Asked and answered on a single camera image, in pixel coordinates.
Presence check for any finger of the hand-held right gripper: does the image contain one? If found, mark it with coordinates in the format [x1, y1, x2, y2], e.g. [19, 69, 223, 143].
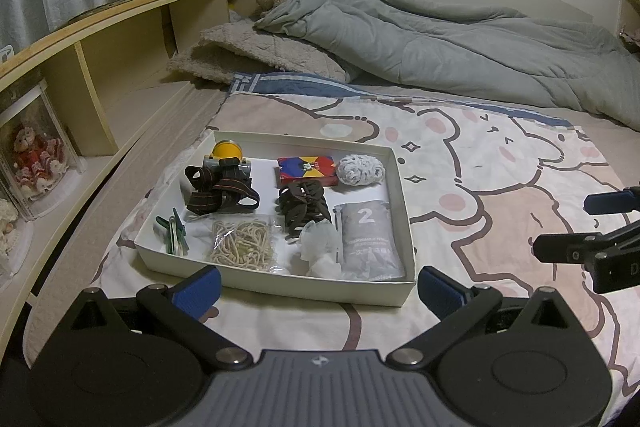
[532, 221, 640, 266]
[583, 186, 640, 216]

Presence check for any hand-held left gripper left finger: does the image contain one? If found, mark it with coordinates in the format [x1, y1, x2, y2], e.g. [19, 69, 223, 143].
[50, 265, 254, 373]

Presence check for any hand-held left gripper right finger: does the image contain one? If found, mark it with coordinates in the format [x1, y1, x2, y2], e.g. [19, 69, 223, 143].
[386, 265, 591, 371]

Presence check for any clear bag of rubber bands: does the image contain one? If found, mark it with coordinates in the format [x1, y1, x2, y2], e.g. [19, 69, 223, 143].
[200, 214, 283, 275]

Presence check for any green clips bundle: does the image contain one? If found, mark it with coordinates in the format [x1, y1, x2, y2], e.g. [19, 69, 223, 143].
[155, 207, 192, 256]

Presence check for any grey soft packet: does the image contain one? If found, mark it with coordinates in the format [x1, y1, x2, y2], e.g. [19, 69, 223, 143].
[332, 201, 407, 282]

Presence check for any white cardboard box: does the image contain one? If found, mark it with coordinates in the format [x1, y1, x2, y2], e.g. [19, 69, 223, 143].
[134, 130, 417, 308]

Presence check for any white tissue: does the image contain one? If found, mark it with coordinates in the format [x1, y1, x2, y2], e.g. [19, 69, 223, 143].
[298, 219, 343, 279]

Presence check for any black hair claw clip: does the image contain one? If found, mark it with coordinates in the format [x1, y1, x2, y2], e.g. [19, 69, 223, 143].
[276, 179, 333, 240]

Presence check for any yellow headlamp with black strap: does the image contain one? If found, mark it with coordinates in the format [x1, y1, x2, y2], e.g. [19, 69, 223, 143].
[184, 139, 261, 215]

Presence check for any white paper ball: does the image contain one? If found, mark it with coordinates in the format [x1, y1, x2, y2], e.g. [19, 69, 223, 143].
[336, 153, 387, 186]

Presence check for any red blue yellow card box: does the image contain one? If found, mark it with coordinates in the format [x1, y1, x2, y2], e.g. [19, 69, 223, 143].
[276, 155, 337, 188]

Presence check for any cartoon patterned blanket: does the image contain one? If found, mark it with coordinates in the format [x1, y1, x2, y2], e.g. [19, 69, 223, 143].
[25, 79, 640, 358]

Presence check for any clear case with white toy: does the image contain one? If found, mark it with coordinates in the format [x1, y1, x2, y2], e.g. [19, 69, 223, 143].
[0, 197, 36, 278]

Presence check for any clear case with red toy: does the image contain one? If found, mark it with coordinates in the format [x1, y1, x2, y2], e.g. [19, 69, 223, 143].
[0, 79, 83, 223]

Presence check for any grey duvet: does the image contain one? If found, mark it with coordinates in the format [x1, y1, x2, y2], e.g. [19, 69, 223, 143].
[252, 0, 640, 130]

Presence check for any wooden bedside shelf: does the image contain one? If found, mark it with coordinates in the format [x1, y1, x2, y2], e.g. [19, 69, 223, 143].
[0, 0, 258, 348]

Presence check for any beige fluffy pillow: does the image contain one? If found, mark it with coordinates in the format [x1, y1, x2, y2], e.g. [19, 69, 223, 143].
[167, 0, 361, 85]

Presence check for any wooden wall niche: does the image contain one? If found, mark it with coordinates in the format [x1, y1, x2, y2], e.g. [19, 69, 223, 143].
[619, 0, 640, 52]

